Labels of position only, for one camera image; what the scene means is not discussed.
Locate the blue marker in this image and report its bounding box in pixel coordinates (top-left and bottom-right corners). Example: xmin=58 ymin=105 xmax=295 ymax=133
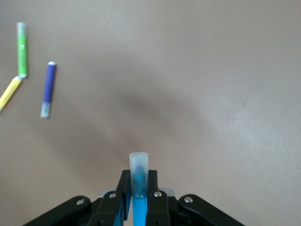
xmin=129 ymin=152 xmax=150 ymax=226

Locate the purple marker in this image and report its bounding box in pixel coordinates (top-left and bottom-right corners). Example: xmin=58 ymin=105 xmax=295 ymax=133
xmin=40 ymin=61 xmax=57 ymax=118

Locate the green marker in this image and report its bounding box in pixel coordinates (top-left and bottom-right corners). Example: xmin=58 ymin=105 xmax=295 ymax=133
xmin=16 ymin=22 xmax=29 ymax=78

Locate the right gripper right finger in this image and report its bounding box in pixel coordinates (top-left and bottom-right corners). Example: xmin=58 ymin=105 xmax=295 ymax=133
xmin=144 ymin=169 xmax=245 ymax=226

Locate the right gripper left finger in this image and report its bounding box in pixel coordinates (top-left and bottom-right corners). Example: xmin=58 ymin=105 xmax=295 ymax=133
xmin=22 ymin=169 xmax=132 ymax=226

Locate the yellow marker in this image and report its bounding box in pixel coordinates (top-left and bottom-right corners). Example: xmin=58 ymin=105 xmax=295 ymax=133
xmin=0 ymin=75 xmax=23 ymax=112

